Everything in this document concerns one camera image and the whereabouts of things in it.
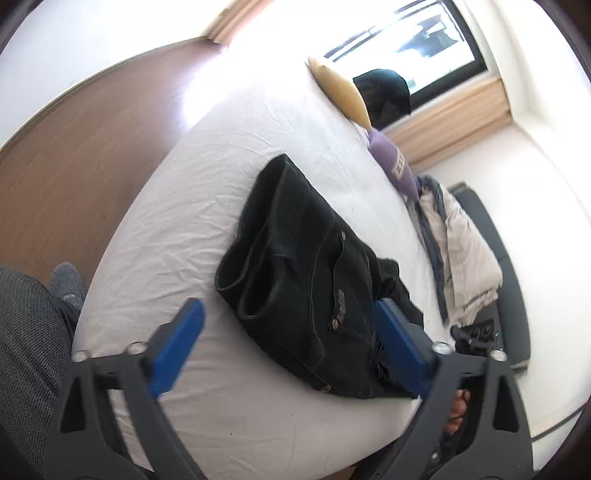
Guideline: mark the beige and grey duvet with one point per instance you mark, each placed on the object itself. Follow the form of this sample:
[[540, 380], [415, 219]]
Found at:
[[466, 258]]

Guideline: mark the purple patterned pillow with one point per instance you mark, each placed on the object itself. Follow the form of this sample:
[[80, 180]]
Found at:
[[395, 161]]

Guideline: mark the dark hanging clothes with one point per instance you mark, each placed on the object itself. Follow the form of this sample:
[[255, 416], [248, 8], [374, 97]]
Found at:
[[385, 99]]

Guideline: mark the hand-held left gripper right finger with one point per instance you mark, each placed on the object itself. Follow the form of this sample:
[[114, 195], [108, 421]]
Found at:
[[401, 346]]

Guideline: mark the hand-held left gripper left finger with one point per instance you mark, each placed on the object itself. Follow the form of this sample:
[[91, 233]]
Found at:
[[178, 346]]

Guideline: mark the person's grey socked foot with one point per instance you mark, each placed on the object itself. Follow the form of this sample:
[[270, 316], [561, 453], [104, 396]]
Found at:
[[67, 286]]

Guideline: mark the window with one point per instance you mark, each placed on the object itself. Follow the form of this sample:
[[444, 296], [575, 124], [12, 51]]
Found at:
[[415, 37]]

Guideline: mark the dark grey headboard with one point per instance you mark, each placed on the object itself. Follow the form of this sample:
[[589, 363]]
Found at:
[[503, 258]]

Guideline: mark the yellow pillow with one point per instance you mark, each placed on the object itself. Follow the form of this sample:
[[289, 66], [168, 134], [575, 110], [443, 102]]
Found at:
[[344, 92]]

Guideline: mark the person's right hand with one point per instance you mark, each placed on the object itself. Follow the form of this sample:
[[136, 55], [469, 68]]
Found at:
[[458, 410]]

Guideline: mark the black denim pants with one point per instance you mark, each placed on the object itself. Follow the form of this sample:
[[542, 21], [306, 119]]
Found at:
[[295, 277]]

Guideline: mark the person's grey trouser leg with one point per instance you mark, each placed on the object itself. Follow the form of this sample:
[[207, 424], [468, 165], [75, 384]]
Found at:
[[27, 369]]

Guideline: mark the beige curtain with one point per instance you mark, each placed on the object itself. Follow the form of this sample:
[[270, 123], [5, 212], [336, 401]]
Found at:
[[235, 21], [457, 115]]

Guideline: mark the bed with white sheet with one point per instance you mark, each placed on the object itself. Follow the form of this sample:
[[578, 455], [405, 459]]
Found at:
[[184, 221]]

